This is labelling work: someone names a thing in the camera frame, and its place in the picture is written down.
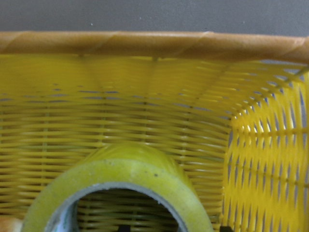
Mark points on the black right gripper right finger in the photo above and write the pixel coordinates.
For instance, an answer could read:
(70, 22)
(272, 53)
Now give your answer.
(225, 229)

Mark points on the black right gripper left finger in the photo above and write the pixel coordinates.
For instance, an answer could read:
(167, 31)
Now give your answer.
(124, 229)

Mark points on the yellow tape roll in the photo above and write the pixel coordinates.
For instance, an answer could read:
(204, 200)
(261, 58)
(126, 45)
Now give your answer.
(129, 186)

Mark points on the yellow plastic woven basket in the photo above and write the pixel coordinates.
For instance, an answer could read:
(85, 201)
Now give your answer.
(232, 110)

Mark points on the toy croissant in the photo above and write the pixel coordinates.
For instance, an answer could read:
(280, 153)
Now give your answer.
(10, 224)

